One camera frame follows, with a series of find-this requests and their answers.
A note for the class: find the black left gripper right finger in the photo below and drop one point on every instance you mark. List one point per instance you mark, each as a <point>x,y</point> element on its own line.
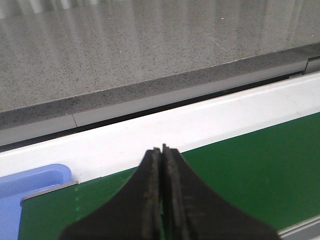
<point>193,211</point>

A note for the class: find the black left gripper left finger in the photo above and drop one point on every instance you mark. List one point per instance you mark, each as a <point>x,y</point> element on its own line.
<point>133,213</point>

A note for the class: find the green conveyor belt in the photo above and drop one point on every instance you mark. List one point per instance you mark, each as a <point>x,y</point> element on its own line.
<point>272,174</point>

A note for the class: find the blue plastic tray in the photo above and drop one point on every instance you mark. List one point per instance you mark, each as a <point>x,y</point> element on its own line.
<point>14,187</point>

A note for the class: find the grey speckled stone counter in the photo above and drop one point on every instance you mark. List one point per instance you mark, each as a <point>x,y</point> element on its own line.
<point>67,66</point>

